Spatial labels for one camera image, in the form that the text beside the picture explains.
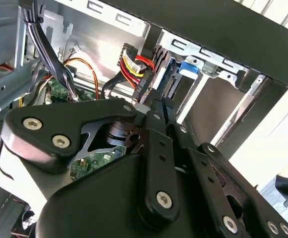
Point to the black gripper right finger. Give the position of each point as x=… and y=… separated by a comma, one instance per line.
x=208, y=168

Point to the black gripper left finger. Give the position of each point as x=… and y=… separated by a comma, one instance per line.
x=47, y=116

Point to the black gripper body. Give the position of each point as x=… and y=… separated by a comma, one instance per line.
x=96, y=203

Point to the hard disk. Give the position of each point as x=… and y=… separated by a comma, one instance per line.
x=189, y=69

